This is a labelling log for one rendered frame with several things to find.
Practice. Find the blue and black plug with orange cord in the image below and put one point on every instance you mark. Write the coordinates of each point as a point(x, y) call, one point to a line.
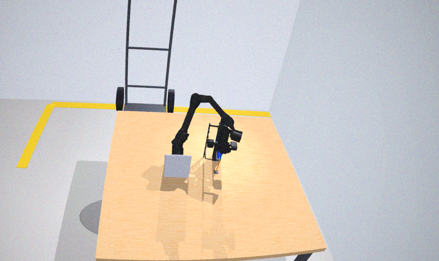
point(219, 156)

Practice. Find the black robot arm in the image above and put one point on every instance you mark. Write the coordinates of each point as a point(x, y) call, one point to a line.
point(182, 134)

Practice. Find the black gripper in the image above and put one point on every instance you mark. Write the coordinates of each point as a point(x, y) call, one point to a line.
point(211, 144)

